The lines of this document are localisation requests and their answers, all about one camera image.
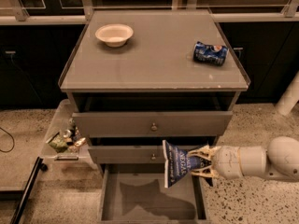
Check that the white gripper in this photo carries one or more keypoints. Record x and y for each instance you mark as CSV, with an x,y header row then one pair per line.
x,y
226,161

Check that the blue chip bag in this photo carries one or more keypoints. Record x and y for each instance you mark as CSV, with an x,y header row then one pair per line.
x,y
178,164

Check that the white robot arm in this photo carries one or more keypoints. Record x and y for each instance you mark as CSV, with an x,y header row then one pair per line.
x,y
279,161

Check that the grey bottom drawer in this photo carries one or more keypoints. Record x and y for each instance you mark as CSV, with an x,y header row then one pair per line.
x,y
135,194

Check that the grey drawer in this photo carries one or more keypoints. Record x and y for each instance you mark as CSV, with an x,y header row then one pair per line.
x,y
135,194
140,150
109,116

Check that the grey middle drawer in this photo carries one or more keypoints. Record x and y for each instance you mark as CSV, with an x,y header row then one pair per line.
x,y
140,150

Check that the grey drawer cabinet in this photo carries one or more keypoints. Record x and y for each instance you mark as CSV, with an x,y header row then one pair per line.
x,y
156,60

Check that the grey top drawer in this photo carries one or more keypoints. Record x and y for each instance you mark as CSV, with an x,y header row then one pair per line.
x,y
109,116

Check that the crushed blue pepsi can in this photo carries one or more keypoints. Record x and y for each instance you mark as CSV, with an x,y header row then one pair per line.
x,y
213,54

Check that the clear plastic storage bin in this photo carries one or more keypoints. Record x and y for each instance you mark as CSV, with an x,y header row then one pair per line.
x,y
63,123

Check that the green snack packet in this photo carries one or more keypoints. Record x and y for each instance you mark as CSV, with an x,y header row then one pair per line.
x,y
58,143

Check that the white paper bowl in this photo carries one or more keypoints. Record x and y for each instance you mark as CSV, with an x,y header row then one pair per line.
x,y
114,35

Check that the white post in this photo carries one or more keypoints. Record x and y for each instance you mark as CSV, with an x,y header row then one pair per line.
x,y
289,98

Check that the black metal floor rail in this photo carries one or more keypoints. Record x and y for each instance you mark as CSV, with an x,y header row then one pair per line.
x,y
25,194

